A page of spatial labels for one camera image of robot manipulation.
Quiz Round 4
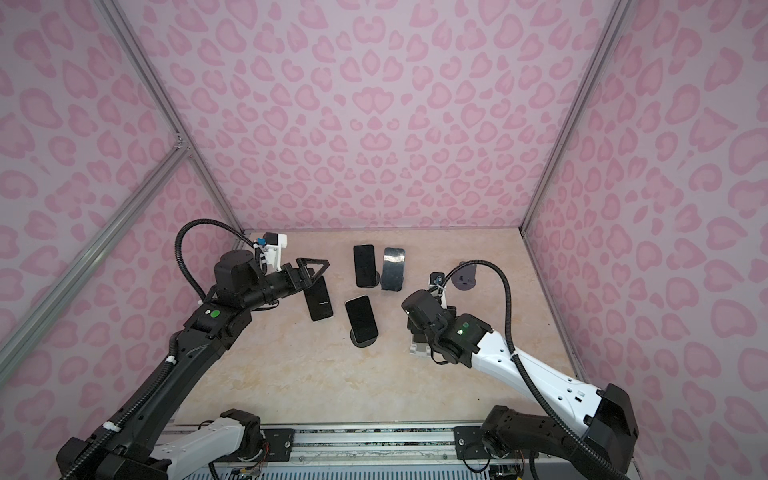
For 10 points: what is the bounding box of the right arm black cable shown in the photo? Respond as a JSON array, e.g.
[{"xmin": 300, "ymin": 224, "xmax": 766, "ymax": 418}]
[{"xmin": 440, "ymin": 259, "xmax": 616, "ymax": 480}]

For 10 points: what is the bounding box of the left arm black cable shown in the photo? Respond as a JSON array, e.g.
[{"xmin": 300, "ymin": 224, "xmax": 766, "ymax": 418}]
[{"xmin": 175, "ymin": 218, "xmax": 259, "ymax": 301}]

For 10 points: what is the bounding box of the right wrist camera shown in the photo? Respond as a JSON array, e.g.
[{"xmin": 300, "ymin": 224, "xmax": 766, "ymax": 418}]
[{"xmin": 428, "ymin": 272, "xmax": 446, "ymax": 295}]

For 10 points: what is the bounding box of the white folding phone stand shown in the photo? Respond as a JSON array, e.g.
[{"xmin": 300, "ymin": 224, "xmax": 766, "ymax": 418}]
[{"xmin": 409, "ymin": 341, "xmax": 431, "ymax": 358}]

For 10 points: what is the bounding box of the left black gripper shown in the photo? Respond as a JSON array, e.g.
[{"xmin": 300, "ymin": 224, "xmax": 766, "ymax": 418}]
[{"xmin": 242, "ymin": 258, "xmax": 328, "ymax": 313}]

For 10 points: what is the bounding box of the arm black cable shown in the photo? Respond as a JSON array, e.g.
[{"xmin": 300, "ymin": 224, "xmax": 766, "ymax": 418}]
[
  {"xmin": 175, "ymin": 218, "xmax": 259, "ymax": 301},
  {"xmin": 440, "ymin": 259, "xmax": 616, "ymax": 480}
]

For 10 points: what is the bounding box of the black round phone stand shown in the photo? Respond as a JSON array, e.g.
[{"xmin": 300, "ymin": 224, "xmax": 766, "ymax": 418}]
[{"xmin": 350, "ymin": 328, "xmax": 379, "ymax": 348}]

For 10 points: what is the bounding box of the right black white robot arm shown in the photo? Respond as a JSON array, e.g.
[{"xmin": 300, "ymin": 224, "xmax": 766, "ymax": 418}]
[{"xmin": 402, "ymin": 290, "xmax": 639, "ymax": 479}]

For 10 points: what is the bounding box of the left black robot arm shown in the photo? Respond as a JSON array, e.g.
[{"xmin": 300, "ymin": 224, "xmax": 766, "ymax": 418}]
[{"xmin": 56, "ymin": 250, "xmax": 330, "ymax": 479}]

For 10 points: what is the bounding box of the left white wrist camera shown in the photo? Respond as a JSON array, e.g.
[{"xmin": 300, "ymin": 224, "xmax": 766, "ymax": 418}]
[{"xmin": 254, "ymin": 232, "xmax": 288, "ymax": 273}]

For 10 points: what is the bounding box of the black phone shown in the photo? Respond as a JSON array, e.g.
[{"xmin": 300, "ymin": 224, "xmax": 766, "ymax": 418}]
[
  {"xmin": 304, "ymin": 276, "xmax": 334, "ymax": 322},
  {"xmin": 345, "ymin": 295, "xmax": 378, "ymax": 329},
  {"xmin": 353, "ymin": 244, "xmax": 379, "ymax": 288}
]

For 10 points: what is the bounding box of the grey round phone stand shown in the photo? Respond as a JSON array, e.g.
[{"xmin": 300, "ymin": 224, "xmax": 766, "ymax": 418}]
[{"xmin": 451, "ymin": 262, "xmax": 477, "ymax": 291}]

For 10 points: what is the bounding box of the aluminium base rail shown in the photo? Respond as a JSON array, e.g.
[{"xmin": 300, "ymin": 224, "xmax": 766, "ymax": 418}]
[{"xmin": 161, "ymin": 419, "xmax": 640, "ymax": 480}]

